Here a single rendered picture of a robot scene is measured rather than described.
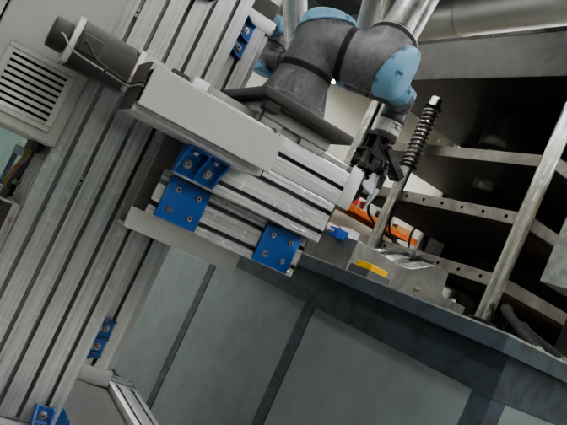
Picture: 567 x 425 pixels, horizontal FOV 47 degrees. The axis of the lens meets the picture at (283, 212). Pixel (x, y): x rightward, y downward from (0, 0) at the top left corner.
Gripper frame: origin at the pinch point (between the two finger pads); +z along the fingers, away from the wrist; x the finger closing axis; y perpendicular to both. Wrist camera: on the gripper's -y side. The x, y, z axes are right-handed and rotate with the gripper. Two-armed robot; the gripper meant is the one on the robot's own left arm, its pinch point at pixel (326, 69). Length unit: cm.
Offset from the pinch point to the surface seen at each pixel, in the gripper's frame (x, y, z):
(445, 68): 0, -41, 72
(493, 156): 42, -11, 71
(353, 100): -475, -155, 657
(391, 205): 7, 25, 80
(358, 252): 64, 51, -23
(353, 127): -461, -120, 678
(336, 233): 56, 50, -25
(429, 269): 73, 45, 2
